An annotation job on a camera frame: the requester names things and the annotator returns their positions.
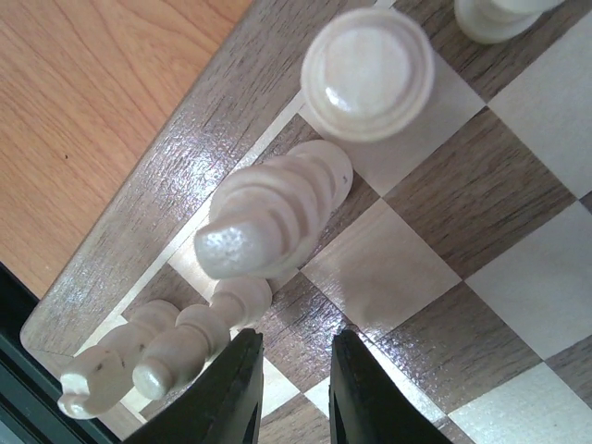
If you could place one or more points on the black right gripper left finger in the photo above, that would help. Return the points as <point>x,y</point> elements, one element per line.
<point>224,405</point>

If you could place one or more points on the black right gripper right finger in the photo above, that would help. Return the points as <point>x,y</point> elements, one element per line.
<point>365,405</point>

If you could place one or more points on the white chess bishop piece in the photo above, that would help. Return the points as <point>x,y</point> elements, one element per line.
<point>177,356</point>
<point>496,21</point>

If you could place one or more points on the white chess knight piece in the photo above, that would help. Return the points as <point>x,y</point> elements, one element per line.
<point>98,378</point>

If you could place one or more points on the white chess king piece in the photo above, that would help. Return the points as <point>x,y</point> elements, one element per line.
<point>266,219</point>

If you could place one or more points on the white chess queen piece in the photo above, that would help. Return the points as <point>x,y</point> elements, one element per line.
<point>368,74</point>

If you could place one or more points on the wooden chess board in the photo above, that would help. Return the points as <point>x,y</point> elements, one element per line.
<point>462,256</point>

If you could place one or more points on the black aluminium frame rail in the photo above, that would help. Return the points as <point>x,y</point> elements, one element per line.
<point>28,391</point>

